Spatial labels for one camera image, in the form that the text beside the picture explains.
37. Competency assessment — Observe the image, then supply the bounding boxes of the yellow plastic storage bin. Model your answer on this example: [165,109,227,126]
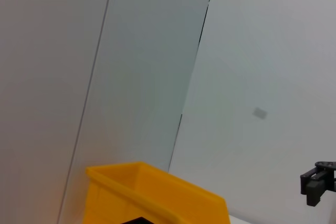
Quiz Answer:
[83,161,231,224]

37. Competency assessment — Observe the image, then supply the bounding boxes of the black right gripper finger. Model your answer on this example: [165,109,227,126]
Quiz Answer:
[300,161,336,206]

